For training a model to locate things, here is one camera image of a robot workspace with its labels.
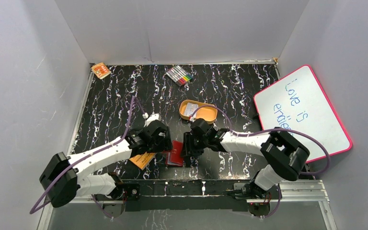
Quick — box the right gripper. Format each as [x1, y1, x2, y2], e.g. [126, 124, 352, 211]
[179, 132, 208, 157]

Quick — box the red card holder wallet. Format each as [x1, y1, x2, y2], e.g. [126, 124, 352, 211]
[165, 140, 184, 167]

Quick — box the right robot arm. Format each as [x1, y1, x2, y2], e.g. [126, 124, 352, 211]
[181, 118, 310, 198]

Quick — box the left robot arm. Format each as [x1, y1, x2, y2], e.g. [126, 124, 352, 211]
[39, 120, 172, 207]

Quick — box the white card in tray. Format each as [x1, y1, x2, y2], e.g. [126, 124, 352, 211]
[183, 103, 199, 117]

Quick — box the small orange card box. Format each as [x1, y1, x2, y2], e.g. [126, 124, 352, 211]
[91, 62, 111, 79]

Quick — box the orange oval tray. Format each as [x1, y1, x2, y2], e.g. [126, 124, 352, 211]
[179, 100, 218, 125]

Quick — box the orange book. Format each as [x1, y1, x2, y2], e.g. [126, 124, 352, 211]
[129, 152, 156, 170]

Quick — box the pack of coloured markers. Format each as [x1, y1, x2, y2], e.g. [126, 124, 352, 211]
[165, 65, 193, 87]

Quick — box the pink framed whiteboard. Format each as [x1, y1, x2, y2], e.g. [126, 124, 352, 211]
[253, 65, 353, 155]

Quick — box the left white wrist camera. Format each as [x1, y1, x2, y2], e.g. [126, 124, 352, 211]
[142, 113, 161, 127]

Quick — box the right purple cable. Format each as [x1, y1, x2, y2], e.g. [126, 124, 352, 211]
[190, 104, 331, 218]

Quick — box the purple cable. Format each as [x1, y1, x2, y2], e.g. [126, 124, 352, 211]
[190, 104, 331, 218]
[29, 96, 148, 215]

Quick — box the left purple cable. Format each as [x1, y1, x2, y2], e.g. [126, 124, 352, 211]
[29, 96, 148, 215]

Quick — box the black metal base rail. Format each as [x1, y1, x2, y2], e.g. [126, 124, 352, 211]
[44, 178, 331, 219]

